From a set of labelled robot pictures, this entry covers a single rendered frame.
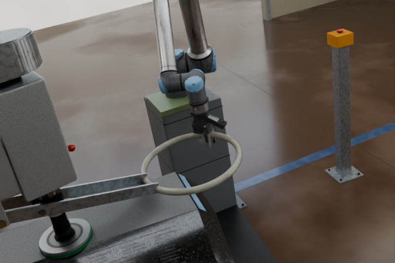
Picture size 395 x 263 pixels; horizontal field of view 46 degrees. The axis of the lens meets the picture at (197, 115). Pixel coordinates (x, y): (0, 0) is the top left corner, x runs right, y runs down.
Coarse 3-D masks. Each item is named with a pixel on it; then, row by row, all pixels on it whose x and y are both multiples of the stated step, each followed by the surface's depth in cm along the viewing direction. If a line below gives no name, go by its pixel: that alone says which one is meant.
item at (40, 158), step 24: (0, 96) 150; (24, 96) 154; (48, 96) 159; (0, 120) 152; (24, 120) 156; (48, 120) 161; (24, 144) 159; (48, 144) 164; (24, 168) 161; (48, 168) 166; (72, 168) 172; (24, 192) 164; (48, 192) 169
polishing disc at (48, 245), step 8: (72, 224) 196; (80, 224) 195; (88, 224) 194; (48, 232) 193; (80, 232) 190; (88, 232) 189; (40, 240) 190; (48, 240) 189; (72, 240) 186; (80, 240) 186; (40, 248) 186; (48, 248) 184; (56, 248) 183; (64, 248) 183; (72, 248) 182
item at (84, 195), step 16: (128, 176) 206; (144, 176) 210; (64, 192) 190; (80, 192) 194; (96, 192) 198; (112, 192) 190; (128, 192) 195; (144, 192) 199; (32, 208) 172; (48, 208) 176; (64, 208) 180; (80, 208) 184; (0, 224) 163
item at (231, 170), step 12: (216, 132) 232; (168, 144) 234; (240, 156) 209; (144, 168) 217; (144, 180) 209; (216, 180) 197; (156, 192) 202; (168, 192) 198; (180, 192) 196; (192, 192) 195
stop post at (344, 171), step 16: (336, 32) 295; (352, 32) 290; (336, 48) 296; (336, 64) 301; (336, 80) 307; (336, 96) 312; (336, 112) 318; (336, 128) 324; (336, 144) 331; (336, 160) 338; (336, 176) 337; (352, 176) 334
